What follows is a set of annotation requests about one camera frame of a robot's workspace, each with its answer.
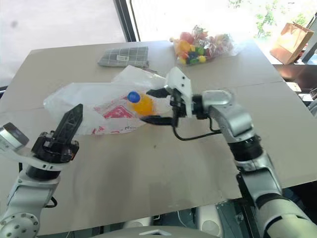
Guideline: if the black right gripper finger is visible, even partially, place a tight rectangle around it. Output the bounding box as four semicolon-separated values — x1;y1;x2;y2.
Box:
146;86;173;98
140;115;177;127

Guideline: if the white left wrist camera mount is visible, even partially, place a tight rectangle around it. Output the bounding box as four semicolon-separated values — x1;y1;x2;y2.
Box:
0;122;72;175

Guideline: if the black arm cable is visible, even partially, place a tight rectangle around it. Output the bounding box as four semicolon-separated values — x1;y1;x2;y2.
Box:
172;116;223;142
42;195;58;208

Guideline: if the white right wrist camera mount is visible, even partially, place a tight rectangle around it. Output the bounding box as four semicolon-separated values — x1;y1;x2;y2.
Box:
165;66;196;118

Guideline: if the brown paper bag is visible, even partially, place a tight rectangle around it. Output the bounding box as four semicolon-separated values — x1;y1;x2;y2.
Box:
269;21;315;65

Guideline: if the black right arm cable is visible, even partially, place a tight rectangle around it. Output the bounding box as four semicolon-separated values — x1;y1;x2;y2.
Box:
172;116;223;142

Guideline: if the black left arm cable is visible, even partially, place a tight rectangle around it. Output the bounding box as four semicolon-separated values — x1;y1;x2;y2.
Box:
42;195;58;208

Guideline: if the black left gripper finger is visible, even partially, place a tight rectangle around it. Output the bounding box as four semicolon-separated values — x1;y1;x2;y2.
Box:
54;103;84;145

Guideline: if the clear bag of colourful toys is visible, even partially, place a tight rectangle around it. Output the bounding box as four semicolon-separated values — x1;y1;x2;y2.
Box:
169;24;246;66

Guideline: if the white plastic bag red print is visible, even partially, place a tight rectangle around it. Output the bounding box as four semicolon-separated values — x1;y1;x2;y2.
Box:
43;64;174;136

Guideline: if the dark window frame post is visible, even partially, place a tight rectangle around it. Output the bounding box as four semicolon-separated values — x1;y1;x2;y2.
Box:
112;0;142;43

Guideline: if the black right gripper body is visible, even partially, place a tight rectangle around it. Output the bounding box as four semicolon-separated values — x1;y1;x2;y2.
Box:
163;85;188;128

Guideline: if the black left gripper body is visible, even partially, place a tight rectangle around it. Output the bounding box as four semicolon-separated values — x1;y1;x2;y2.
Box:
30;130;80;164

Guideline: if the grey checked cloth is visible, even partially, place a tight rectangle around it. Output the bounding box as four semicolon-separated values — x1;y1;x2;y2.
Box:
97;46;150;68

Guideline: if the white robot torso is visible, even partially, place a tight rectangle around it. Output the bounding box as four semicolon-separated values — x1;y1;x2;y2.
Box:
93;224;225;238

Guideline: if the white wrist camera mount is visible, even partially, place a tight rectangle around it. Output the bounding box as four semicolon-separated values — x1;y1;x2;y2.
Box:
0;122;72;175
165;66;196;118

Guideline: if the dark side table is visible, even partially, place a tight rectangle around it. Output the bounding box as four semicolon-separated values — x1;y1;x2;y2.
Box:
272;62;317;103

